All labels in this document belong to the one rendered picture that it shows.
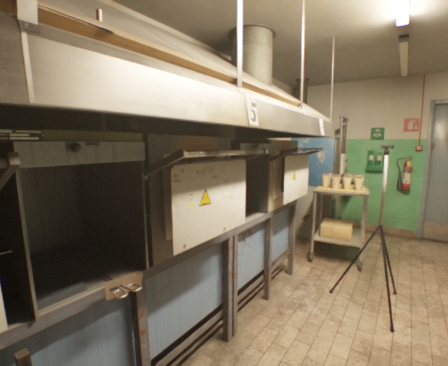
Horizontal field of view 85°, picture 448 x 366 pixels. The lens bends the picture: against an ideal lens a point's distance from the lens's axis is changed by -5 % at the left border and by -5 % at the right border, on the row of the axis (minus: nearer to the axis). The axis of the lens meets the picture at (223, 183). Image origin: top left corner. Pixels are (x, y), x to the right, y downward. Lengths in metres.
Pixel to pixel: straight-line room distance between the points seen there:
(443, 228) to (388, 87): 2.31
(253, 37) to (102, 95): 2.06
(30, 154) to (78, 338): 0.75
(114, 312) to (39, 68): 1.02
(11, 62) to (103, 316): 1.02
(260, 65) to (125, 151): 1.77
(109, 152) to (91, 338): 0.78
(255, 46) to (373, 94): 2.74
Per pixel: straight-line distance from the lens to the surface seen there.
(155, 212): 1.24
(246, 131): 3.26
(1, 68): 0.67
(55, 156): 0.97
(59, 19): 0.80
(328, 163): 3.93
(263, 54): 2.62
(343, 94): 4.97
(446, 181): 4.89
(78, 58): 0.74
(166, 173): 1.24
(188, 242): 1.25
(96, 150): 1.03
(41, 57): 0.70
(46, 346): 1.26
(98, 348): 1.39
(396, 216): 4.92
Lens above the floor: 1.41
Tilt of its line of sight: 8 degrees down
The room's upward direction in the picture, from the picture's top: straight up
